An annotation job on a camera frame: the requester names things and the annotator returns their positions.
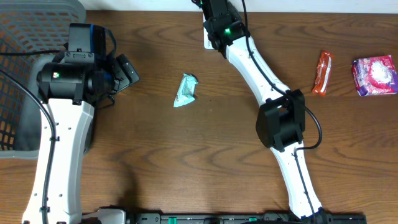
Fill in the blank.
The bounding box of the green snack packet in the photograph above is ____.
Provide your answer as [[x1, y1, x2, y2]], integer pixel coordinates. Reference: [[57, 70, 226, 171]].
[[174, 73, 198, 108]]

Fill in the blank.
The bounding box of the red orange snack bag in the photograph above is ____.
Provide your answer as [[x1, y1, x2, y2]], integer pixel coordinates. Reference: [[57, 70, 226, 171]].
[[312, 50, 334, 96]]

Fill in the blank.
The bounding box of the red purple tissue pack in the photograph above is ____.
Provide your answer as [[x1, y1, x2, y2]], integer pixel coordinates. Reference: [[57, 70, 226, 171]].
[[351, 55, 397, 96]]

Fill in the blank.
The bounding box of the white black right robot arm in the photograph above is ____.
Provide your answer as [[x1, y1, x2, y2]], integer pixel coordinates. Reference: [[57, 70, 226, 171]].
[[195, 0, 328, 223]]

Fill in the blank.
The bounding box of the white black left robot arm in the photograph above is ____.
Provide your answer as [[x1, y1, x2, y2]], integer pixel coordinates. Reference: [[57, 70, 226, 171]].
[[22, 23, 139, 223]]

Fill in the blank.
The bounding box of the white barcode scanner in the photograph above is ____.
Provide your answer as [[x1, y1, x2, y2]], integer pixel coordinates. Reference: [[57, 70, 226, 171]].
[[203, 16, 214, 50]]

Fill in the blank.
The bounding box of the grey plastic mesh basket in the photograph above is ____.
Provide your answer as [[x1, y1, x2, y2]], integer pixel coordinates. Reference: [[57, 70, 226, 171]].
[[1, 0, 86, 159]]

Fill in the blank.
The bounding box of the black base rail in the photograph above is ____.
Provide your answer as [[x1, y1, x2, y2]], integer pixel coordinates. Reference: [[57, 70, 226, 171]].
[[82, 212, 368, 224]]

